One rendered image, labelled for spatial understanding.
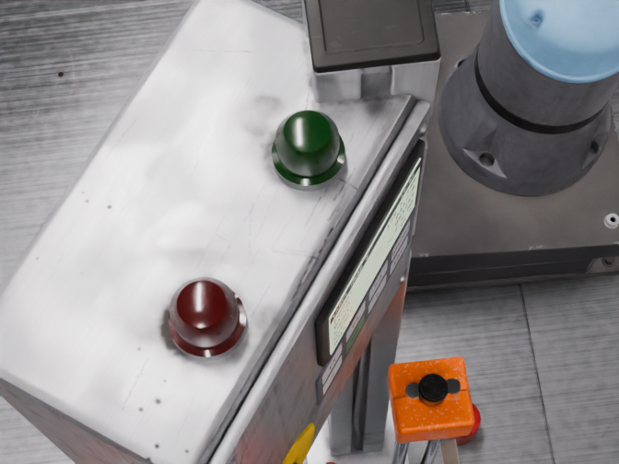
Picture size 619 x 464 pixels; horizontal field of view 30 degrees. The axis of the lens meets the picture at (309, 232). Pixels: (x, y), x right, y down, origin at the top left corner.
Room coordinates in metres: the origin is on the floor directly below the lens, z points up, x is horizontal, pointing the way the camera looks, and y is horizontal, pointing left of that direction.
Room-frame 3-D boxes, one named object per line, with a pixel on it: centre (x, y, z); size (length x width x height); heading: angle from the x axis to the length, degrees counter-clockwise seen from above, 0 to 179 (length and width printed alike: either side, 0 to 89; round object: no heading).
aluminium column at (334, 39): (0.23, -0.03, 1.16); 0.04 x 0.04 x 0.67; 2
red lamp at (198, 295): (0.12, 0.04, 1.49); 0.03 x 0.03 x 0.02
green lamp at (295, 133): (0.18, 0.00, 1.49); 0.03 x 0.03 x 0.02
